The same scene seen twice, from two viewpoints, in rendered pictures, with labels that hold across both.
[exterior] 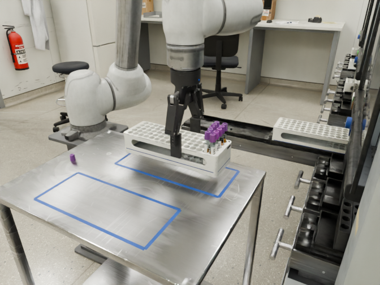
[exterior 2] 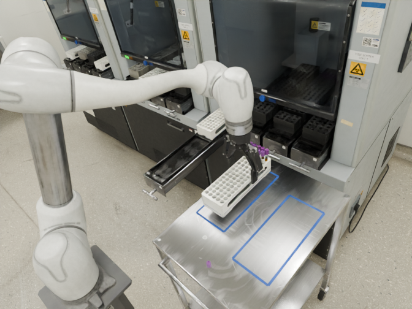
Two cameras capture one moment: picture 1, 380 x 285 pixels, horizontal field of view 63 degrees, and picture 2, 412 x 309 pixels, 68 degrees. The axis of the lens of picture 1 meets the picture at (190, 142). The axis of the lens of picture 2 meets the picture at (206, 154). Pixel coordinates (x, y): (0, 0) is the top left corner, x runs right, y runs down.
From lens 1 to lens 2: 110 cm
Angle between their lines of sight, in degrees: 57
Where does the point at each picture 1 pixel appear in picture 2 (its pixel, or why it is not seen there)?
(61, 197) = (267, 265)
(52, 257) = not seen: outside the picture
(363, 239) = (365, 122)
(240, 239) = not seen: hidden behind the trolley
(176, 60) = (248, 127)
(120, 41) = (61, 177)
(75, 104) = (83, 271)
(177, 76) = (247, 136)
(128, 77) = (80, 202)
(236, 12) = not seen: hidden behind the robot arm
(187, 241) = (317, 194)
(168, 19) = (247, 106)
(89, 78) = (70, 237)
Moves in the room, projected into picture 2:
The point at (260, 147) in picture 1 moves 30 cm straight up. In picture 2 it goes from (211, 149) to (202, 95)
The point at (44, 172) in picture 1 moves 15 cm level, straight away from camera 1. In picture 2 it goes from (227, 286) to (179, 301)
